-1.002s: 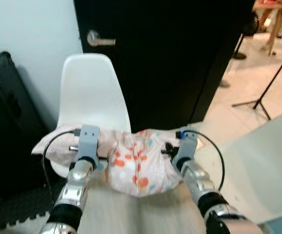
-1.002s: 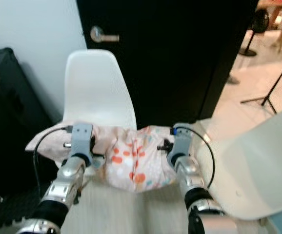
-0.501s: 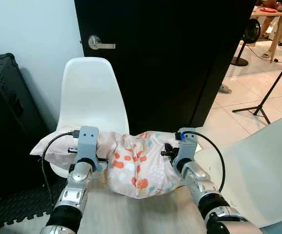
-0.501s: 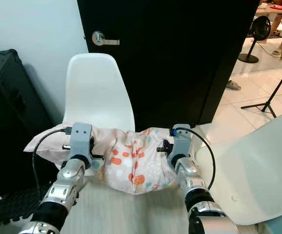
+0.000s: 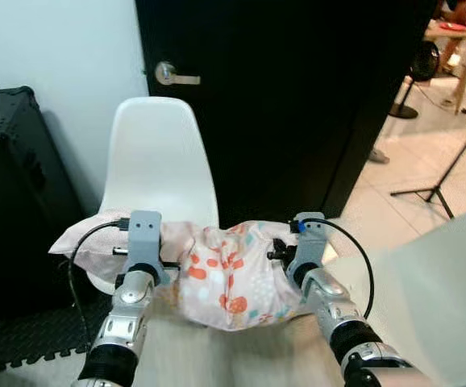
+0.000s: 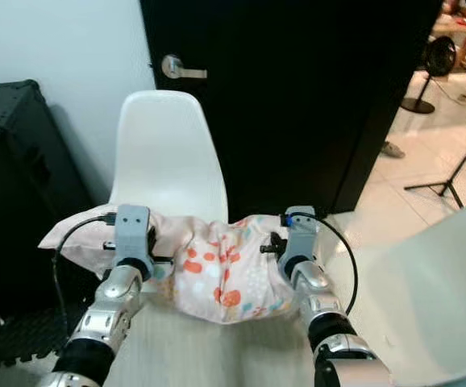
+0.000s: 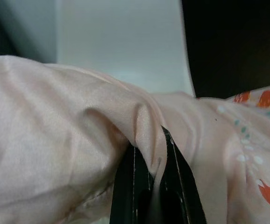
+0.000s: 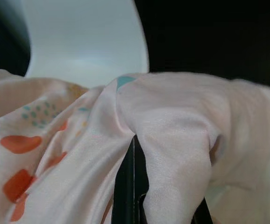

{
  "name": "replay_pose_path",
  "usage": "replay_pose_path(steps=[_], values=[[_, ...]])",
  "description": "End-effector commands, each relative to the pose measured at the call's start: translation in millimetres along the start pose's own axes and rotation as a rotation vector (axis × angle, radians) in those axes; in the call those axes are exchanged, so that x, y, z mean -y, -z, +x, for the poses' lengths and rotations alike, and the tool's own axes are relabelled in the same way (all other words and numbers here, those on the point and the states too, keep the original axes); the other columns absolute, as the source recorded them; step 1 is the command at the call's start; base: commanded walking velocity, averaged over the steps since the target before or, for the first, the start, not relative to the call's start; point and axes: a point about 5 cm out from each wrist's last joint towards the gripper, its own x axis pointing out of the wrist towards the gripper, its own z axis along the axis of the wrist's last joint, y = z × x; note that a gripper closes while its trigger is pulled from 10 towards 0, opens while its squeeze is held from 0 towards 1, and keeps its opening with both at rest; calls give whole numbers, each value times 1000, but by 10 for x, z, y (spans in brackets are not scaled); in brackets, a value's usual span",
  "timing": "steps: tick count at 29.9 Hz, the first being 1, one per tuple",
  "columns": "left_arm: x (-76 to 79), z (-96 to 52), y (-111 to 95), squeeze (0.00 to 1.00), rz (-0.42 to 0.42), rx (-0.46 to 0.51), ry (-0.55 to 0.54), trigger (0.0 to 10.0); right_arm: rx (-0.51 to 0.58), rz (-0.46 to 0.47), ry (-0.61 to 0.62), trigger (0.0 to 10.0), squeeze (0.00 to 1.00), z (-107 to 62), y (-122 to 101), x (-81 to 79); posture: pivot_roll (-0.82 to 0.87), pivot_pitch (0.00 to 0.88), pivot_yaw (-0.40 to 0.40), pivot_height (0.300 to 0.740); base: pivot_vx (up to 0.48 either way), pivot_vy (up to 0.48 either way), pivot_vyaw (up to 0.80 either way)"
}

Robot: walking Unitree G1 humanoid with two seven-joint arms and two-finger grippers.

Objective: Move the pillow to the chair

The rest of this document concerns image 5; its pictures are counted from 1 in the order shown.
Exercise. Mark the seated person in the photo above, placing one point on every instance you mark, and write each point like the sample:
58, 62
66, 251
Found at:
459, 10

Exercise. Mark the black hard case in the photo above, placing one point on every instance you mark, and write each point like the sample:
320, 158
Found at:
15, 201

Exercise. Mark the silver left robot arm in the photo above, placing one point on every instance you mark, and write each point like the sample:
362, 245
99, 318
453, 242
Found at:
128, 322

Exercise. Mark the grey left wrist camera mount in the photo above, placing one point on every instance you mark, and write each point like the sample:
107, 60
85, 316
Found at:
144, 238

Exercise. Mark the black foam floor mat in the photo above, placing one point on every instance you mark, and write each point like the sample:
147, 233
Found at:
23, 339

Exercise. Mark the person's foot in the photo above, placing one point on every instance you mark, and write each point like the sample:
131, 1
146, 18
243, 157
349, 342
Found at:
378, 156

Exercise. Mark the red plate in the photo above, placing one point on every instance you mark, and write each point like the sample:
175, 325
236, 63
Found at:
452, 26

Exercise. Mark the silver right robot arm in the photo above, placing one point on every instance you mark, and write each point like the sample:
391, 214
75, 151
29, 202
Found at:
330, 302

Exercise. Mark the white plastic chair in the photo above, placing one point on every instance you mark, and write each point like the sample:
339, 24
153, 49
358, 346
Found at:
156, 161

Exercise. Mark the black door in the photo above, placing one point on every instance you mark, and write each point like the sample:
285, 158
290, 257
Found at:
281, 105

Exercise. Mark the pink patterned pillow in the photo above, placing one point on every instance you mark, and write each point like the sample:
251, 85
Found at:
225, 274

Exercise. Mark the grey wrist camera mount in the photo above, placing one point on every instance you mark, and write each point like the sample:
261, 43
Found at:
144, 238
309, 238

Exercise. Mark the black round standing fan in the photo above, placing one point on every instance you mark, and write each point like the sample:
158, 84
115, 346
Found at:
424, 60

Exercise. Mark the black tripod stand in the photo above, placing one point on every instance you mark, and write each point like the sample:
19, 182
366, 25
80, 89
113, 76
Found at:
436, 192

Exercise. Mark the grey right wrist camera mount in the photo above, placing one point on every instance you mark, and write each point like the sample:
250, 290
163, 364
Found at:
309, 238

